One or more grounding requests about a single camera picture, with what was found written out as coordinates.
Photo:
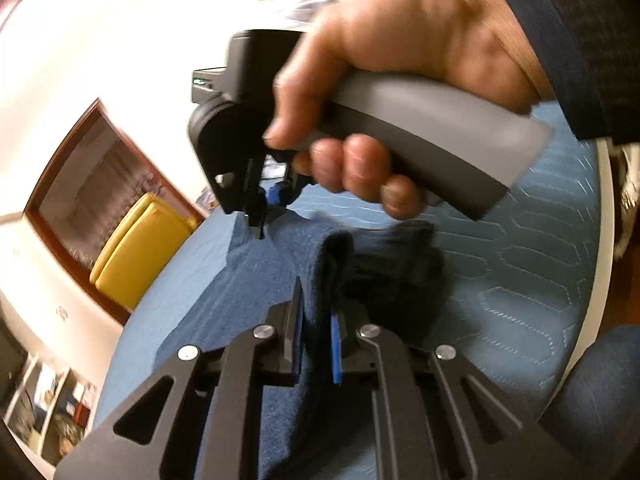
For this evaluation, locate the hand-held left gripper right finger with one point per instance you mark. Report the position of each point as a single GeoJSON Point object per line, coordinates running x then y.
{"type": "Point", "coordinates": [336, 352]}

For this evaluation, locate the brown wooden door frame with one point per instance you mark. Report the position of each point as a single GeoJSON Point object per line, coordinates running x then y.
{"type": "Point", "coordinates": [40, 220]}

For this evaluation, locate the white bookshelf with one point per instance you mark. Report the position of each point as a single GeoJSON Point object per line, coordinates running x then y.
{"type": "Point", "coordinates": [55, 410]}

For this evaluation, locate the person's right hand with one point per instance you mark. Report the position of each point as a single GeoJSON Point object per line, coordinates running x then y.
{"type": "Point", "coordinates": [400, 30]}

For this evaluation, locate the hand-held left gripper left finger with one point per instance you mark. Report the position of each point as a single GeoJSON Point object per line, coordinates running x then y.
{"type": "Point", "coordinates": [296, 332]}

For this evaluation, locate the person's right forearm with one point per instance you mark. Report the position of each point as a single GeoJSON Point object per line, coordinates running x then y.
{"type": "Point", "coordinates": [585, 35]}

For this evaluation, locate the small wall picture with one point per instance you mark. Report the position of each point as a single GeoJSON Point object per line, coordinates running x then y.
{"type": "Point", "coordinates": [206, 197]}

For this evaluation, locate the person's leg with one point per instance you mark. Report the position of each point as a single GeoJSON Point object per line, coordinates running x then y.
{"type": "Point", "coordinates": [600, 400]}

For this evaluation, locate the blue denim pants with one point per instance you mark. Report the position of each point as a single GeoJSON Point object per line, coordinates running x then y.
{"type": "Point", "coordinates": [315, 270]}

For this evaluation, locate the yellow chair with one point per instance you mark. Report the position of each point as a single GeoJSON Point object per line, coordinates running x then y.
{"type": "Point", "coordinates": [135, 255]}

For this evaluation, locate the white patterned cloth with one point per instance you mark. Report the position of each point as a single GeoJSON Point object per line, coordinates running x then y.
{"type": "Point", "coordinates": [627, 205]}

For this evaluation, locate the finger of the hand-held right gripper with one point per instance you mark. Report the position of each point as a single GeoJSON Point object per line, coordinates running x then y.
{"type": "Point", "coordinates": [257, 200]}
{"type": "Point", "coordinates": [281, 192]}

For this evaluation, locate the blue quilted bed cover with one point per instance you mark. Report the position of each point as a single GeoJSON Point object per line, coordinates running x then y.
{"type": "Point", "coordinates": [525, 270]}

